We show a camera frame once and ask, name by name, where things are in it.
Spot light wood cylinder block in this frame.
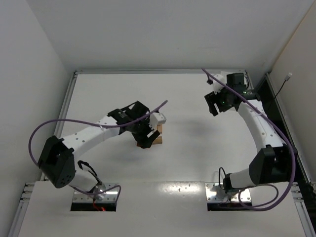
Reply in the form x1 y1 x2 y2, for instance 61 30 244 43
152 136 162 145

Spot light wood rectangular block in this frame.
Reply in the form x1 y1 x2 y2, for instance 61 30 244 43
157 124 163 134

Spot white perforated box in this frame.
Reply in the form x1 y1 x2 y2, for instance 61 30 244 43
221 71 246 77

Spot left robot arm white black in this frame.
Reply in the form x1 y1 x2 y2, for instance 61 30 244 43
38 101 166 195

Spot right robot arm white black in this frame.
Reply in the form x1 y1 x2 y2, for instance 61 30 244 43
205 73 297 193

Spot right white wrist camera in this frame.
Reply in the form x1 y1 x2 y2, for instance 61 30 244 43
206 74 227 94

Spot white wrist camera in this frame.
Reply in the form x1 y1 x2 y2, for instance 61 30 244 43
149 112 166 129
206 74 227 94

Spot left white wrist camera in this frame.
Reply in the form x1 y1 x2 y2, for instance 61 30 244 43
149 112 166 129

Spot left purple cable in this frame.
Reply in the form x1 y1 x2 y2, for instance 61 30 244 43
28 100 168 198

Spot purple cable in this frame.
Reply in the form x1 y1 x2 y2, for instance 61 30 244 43
201 68 296 211
28 100 168 198

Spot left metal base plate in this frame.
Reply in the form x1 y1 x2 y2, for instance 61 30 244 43
73 183 121 204

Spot metal base plate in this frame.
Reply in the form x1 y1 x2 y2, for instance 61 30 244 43
73 183 121 204
205 182 251 204

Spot black wall cable white plug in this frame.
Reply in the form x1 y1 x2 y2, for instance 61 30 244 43
265 72 292 113

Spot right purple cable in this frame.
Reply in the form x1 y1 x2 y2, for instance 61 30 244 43
201 68 296 211

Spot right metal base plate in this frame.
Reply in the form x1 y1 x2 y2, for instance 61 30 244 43
205 182 251 204

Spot aluminium table frame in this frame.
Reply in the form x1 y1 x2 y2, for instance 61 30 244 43
16 70 315 237

